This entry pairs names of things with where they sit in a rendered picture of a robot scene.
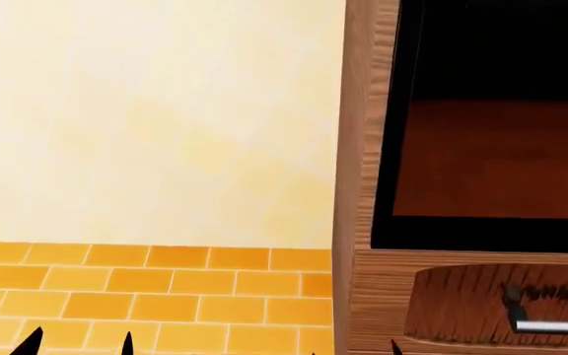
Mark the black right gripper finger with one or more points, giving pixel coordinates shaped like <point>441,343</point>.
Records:
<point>396,350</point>

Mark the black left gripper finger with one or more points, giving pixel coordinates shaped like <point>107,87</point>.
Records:
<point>30,344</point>
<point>127,347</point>

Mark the wooden drawer front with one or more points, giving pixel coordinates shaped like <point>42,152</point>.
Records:
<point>387,296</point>

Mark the wooden kitchen cabinet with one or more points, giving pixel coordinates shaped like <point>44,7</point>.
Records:
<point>363,111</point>

